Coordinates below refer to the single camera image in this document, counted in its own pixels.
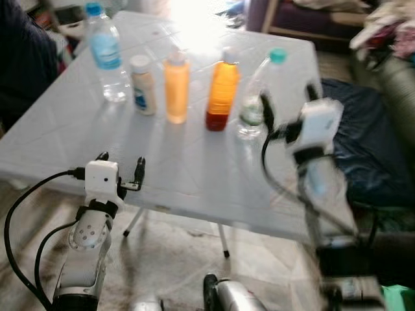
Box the olive grey cushion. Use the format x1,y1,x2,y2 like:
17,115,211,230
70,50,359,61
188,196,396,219
369,58,415,131

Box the white folding table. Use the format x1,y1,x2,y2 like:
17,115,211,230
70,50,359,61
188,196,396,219
0,10,364,259

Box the dark blue cloth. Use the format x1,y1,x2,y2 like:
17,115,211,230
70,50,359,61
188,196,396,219
320,77,415,209

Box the light orange juice bottle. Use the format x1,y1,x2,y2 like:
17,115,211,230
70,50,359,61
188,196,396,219
163,48,191,124

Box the purple sofa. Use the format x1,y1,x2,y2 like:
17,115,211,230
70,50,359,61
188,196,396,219
246,0,390,47

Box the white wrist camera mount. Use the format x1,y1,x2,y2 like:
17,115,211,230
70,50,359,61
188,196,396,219
84,159,123,202
285,98,344,154

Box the black fabric bundle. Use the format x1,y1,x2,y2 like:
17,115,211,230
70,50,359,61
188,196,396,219
353,229,415,286

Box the dark orange red drink bottle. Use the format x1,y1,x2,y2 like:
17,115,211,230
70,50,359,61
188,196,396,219
205,46,241,133

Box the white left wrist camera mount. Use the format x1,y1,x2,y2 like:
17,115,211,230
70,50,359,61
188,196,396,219
84,159,123,202

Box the small cream bottle white cap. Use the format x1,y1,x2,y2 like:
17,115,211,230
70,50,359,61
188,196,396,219
128,54,159,117

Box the blue label water bottle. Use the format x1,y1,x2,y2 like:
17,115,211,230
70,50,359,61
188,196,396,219
84,1,131,104

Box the pile of clothes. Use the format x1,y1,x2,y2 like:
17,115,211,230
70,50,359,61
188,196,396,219
350,0,415,66

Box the clear bottle teal cap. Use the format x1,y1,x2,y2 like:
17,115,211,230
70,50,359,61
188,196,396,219
236,47,288,141

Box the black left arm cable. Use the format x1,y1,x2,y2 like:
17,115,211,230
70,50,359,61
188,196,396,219
3,167,88,311

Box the green plastic stool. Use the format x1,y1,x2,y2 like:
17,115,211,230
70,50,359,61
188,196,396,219
379,284,415,311

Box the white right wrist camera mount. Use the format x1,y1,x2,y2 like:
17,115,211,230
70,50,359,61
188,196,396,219
285,98,344,154

